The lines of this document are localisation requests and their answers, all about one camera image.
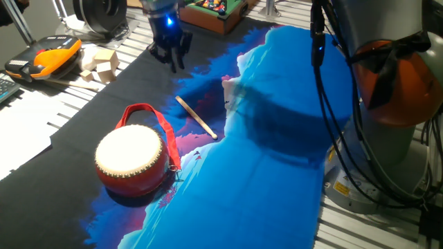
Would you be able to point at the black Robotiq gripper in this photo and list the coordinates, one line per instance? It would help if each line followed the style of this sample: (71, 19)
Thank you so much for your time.
(166, 31)

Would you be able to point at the light wooden drumstick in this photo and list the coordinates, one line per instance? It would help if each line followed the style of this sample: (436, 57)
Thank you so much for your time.
(195, 116)
(72, 84)

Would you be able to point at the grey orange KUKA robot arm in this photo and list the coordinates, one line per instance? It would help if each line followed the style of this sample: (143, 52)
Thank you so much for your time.
(373, 20)

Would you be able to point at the person's forearm black sleeve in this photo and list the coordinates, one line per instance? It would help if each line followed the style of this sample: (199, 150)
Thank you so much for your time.
(7, 15)

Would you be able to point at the miniature pool table toy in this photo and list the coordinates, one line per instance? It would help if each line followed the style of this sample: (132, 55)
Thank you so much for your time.
(214, 20)

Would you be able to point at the large wooden cube block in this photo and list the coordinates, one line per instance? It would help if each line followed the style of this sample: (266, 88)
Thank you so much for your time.
(105, 57)

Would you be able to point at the medium wooden block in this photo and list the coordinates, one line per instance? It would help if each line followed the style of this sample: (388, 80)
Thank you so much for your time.
(105, 73)

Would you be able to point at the black round reel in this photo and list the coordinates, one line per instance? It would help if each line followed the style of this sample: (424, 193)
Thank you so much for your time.
(100, 14)

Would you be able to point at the white rounded object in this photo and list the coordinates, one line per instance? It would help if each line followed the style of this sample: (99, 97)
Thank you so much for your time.
(86, 58)

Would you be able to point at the small wooden block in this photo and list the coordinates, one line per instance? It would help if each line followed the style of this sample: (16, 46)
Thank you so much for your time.
(86, 75)

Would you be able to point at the orange black teach pendant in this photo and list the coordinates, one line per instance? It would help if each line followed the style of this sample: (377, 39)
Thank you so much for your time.
(52, 58)

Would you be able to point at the aluminium profile pole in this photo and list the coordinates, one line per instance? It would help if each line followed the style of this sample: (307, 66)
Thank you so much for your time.
(19, 20)

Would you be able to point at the blue black printed cloth mat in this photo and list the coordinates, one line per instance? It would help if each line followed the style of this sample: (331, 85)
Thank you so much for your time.
(263, 190)

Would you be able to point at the dark keyboard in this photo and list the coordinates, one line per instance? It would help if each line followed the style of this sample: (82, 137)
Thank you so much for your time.
(7, 88)

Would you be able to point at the black ribbon tie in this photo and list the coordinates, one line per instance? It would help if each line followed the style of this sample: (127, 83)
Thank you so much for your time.
(384, 62)

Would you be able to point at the grey metal base plate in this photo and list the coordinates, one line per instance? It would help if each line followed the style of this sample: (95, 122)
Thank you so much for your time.
(128, 31)

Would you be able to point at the silver metal bracket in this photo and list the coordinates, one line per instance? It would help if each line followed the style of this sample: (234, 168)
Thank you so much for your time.
(270, 8)

